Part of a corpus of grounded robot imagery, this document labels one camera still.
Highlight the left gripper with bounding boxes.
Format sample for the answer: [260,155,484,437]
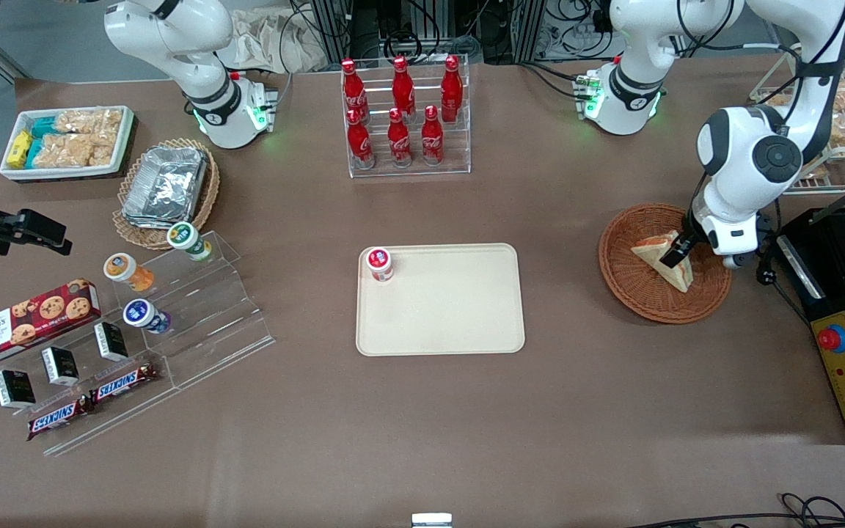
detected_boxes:
[660,197,762,269]

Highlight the triangular sandwich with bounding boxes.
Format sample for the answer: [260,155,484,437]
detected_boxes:
[630,230,694,294]

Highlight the brown round wicker basket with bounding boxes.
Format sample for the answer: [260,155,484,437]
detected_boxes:
[599,203,733,325]

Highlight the white rectangular snack tray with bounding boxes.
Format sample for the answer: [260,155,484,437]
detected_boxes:
[0,106,137,183]

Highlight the light woven wicker basket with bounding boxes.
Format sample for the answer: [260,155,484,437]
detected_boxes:
[112,138,221,251]

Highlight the beige plastic tray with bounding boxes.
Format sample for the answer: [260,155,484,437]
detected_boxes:
[355,243,526,357]

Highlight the yellow snack pack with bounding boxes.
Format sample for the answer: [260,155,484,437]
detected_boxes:
[6,131,33,168]

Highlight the red Walkers cookie box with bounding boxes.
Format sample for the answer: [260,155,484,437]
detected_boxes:
[0,278,102,369]

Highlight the orange-lid yogurt cup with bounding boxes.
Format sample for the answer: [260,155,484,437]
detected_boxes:
[103,252,155,293]

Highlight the black countertop appliance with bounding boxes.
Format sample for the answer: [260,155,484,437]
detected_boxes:
[775,169,845,323]

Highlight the stacked aluminium foil containers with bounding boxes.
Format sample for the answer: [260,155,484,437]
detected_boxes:
[122,145,209,228]

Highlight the small black box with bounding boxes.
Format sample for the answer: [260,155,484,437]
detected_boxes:
[0,369,37,409]
[41,346,80,386]
[94,321,129,362]

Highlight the blue-lid yogurt cup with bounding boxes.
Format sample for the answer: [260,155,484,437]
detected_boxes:
[122,298,172,335]

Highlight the green-lid yogurt cup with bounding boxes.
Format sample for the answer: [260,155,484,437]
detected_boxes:
[167,221,213,263]

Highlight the Snickers chocolate bar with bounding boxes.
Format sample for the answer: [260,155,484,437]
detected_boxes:
[26,397,93,441]
[89,362,159,406]

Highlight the clear acrylic stepped stand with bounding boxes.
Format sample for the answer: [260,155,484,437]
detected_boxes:
[0,230,277,457]

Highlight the clear acrylic bottle rack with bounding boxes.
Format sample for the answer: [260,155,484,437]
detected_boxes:
[340,55,472,179]

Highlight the red cola bottle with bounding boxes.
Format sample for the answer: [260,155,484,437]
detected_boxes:
[346,109,375,169]
[421,105,445,166]
[392,56,416,122]
[340,59,370,124]
[387,108,412,168]
[441,55,464,124]

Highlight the red-lid yogurt cup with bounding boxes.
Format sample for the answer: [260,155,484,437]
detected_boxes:
[366,247,395,283]

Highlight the beige cloth bag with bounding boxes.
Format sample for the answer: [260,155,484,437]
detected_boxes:
[216,9,328,74]

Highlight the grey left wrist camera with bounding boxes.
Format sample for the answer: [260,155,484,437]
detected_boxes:
[720,213,777,270]

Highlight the black power cable with plug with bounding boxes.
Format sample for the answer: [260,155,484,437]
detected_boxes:
[754,220,812,323]

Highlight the black looped cable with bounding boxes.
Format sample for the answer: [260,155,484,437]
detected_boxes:
[628,493,845,528]

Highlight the black aluminium frame rack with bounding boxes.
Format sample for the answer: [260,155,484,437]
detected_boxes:
[309,0,548,65]

